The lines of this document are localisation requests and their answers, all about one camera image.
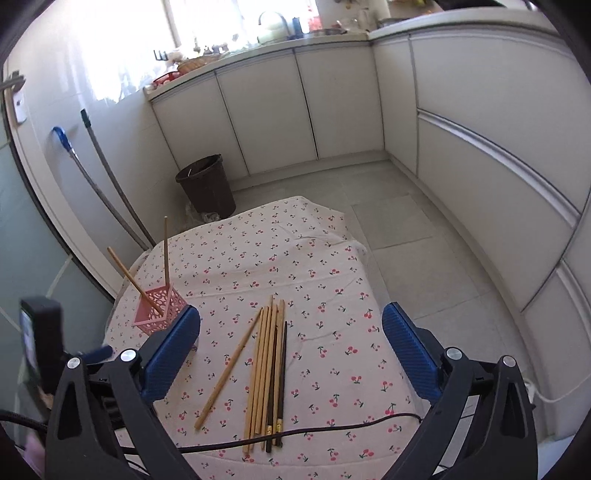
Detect wooden chopsticks in basket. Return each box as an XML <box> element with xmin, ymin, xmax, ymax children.
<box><xmin>107</xmin><ymin>247</ymin><xmax>162</xmax><ymax>317</ymax></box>

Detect white kitchen countertop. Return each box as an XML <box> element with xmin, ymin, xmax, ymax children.
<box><xmin>143</xmin><ymin>7</ymin><xmax>566</xmax><ymax>101</ymax></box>

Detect pink lattice chopstick holder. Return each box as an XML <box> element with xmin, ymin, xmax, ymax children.
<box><xmin>130</xmin><ymin>284</ymin><xmax>200</xmax><ymax>352</ymax></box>

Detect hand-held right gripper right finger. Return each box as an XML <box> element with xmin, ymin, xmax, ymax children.
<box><xmin>381</xmin><ymin>302</ymin><xmax>539</xmax><ymax>480</ymax></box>

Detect cherry print tablecloth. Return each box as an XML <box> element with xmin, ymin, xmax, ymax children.
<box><xmin>104</xmin><ymin>196</ymin><xmax>430</xmax><ymax>480</ymax></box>

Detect brown trash bin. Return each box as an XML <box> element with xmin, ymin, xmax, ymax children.
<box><xmin>175</xmin><ymin>154</ymin><xmax>237</xmax><ymax>219</ymax></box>

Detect metal pole with black tip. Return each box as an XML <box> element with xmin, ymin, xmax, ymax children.
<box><xmin>79</xmin><ymin>109</ymin><xmax>158</xmax><ymax>248</ymax></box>

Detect black braided cable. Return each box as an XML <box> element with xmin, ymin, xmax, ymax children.
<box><xmin>0</xmin><ymin>408</ymin><xmax>49</xmax><ymax>450</ymax></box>

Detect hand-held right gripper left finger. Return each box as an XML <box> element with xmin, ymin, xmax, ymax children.
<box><xmin>46</xmin><ymin>305</ymin><xmax>201</xmax><ymax>480</ymax></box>

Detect mop with blue handle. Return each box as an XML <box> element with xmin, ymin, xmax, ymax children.
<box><xmin>52</xmin><ymin>126</ymin><xmax>149</xmax><ymax>253</ymax></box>

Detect thin black cable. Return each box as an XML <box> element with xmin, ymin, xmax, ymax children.
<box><xmin>178</xmin><ymin>412</ymin><xmax>423</xmax><ymax>454</ymax></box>

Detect kitchen faucet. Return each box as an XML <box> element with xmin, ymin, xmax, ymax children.
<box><xmin>257</xmin><ymin>11</ymin><xmax>290</xmax><ymax>38</ymax></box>

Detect bundle of chopsticks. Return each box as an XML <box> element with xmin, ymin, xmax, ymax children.
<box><xmin>194</xmin><ymin>308</ymin><xmax>264</xmax><ymax>432</ymax></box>

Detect person's left forearm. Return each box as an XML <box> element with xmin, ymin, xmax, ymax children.
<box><xmin>23</xmin><ymin>434</ymin><xmax>47</xmax><ymax>476</ymax></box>

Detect white kitchen cabinets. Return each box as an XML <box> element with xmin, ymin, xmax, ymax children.
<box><xmin>148</xmin><ymin>23</ymin><xmax>591</xmax><ymax>326</ymax></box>

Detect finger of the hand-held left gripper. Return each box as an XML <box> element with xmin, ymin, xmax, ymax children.
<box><xmin>82</xmin><ymin>345</ymin><xmax>113</xmax><ymax>366</ymax></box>

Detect metal door handle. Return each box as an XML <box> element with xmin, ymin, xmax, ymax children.
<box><xmin>0</xmin><ymin>71</ymin><xmax>27</xmax><ymax>124</ymax></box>

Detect clear plastic bag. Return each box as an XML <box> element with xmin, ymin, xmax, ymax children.
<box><xmin>185</xmin><ymin>200</ymin><xmax>223</xmax><ymax>228</ymax></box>

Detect woven basket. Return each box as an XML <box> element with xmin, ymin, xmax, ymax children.
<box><xmin>178</xmin><ymin>56</ymin><xmax>221</xmax><ymax>75</ymax></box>

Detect frosted glass door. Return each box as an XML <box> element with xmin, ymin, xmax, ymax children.
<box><xmin>0</xmin><ymin>92</ymin><xmax>118</xmax><ymax>444</ymax></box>

